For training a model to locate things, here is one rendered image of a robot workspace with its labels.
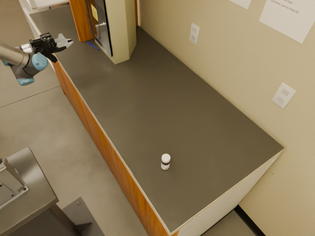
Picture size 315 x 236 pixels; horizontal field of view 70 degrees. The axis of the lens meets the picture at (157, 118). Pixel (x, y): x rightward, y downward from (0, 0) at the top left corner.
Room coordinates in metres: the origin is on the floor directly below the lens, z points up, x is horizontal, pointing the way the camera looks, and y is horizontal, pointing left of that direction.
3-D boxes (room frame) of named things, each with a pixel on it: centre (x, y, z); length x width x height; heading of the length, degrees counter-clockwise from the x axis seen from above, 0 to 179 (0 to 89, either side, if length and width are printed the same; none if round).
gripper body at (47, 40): (1.07, 0.63, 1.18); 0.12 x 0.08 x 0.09; 126
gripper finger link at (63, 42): (1.11, 0.53, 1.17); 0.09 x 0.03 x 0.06; 121
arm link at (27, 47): (1.02, 0.69, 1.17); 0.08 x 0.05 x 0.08; 36
